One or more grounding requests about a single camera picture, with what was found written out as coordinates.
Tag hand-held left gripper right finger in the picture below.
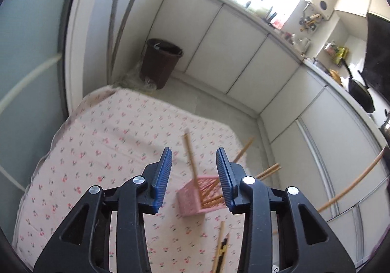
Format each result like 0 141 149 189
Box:
216 147 356 273

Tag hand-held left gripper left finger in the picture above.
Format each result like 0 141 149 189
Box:
33 147 173 273

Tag bundle of wooden chopsticks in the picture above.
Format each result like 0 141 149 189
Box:
182 128 388 273

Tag pink perforated utensil holder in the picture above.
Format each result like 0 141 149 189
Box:
177 175 229 219

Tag black gold-banded chopstick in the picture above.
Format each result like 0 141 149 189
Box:
217 234 230 273

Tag cherry print tablecloth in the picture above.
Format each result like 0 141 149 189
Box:
12 85 265 273

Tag crumpled clear plastic bag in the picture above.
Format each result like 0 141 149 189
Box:
116 61 159 95

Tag brown trash bin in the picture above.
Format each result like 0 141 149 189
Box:
141 38 183 90

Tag white kitchen cabinets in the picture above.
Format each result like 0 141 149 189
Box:
146 0 390 264

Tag black wok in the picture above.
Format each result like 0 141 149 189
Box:
340 58 374 113

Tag steel stock pot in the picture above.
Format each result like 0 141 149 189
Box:
379 110 390 139

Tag frosted glass sliding door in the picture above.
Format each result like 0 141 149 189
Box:
0 0 70 200

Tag black range hood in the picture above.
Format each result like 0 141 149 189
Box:
362 11 390 97

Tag wall rack with yellow packets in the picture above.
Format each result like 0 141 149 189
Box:
324 43 349 64

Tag wall faucet pipes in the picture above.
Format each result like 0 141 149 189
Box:
297 12 320 32

